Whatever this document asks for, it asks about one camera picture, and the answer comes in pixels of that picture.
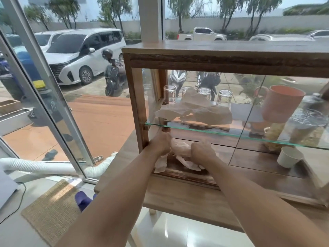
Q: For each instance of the person's right hand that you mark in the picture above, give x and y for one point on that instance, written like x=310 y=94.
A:
x=203 y=154

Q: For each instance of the person's right fingers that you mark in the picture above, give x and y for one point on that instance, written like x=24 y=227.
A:
x=196 y=149

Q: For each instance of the dark rubbish bin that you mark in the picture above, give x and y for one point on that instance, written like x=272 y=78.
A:
x=11 y=86

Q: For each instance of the wooden table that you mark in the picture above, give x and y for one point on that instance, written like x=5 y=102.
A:
x=180 y=200

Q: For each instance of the person's right forearm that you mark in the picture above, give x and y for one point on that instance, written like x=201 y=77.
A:
x=257 y=205

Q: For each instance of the white car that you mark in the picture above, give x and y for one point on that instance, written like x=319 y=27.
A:
x=43 y=39

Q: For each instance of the clear drinking glass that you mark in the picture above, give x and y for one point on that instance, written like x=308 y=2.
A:
x=224 y=99
x=184 y=92
x=169 y=93
x=204 y=93

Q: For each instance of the white paper cup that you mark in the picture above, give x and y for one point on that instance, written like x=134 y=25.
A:
x=289 y=156

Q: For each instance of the pink plastic mug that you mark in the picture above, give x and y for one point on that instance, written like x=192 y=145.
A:
x=280 y=105

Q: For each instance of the beige crumpled paper towel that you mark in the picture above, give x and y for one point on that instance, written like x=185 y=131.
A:
x=203 y=111

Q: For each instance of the white pickup truck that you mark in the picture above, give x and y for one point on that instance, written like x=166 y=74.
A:
x=203 y=34

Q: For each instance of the white minivan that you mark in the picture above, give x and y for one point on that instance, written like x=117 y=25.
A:
x=82 y=53

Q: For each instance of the person's left fingers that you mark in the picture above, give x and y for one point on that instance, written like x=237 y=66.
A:
x=167 y=141

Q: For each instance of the blue slipper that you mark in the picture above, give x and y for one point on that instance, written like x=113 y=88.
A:
x=83 y=199

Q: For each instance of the woven jute mat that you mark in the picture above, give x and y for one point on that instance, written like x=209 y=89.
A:
x=51 y=210

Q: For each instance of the white tissue paper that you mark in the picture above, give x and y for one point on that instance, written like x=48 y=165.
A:
x=181 y=153

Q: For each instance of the person's left hand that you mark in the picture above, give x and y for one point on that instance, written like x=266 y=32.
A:
x=159 y=145

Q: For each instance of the glass shelf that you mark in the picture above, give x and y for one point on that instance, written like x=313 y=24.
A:
x=205 y=129

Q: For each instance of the black sandal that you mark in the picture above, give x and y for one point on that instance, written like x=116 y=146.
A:
x=67 y=137
x=50 y=155

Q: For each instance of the grey planter box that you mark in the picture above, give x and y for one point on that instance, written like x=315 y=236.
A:
x=15 y=122

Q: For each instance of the black motor scooter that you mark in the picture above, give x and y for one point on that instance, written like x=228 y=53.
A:
x=113 y=77

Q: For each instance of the dark motor scooter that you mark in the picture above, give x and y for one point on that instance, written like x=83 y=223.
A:
x=208 y=79

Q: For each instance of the clear lidded glass jar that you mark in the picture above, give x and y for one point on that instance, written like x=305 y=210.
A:
x=305 y=120

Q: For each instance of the wooden planter box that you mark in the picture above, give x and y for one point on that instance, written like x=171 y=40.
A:
x=10 y=105

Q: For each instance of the black helmet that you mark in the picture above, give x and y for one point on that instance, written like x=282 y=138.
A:
x=107 y=53

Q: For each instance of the white motor scooter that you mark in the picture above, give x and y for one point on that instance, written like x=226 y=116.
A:
x=177 y=78

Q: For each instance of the person's left forearm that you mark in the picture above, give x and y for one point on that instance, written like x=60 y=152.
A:
x=115 y=203

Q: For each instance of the silver car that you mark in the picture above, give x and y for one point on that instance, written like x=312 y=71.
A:
x=280 y=37

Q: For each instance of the white aluminium door frame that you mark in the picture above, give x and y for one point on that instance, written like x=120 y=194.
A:
x=51 y=100

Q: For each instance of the wooden glass display cabinet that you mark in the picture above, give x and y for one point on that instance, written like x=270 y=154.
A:
x=205 y=59

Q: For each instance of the clear bag of snacks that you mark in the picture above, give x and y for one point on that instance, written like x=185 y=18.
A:
x=273 y=137

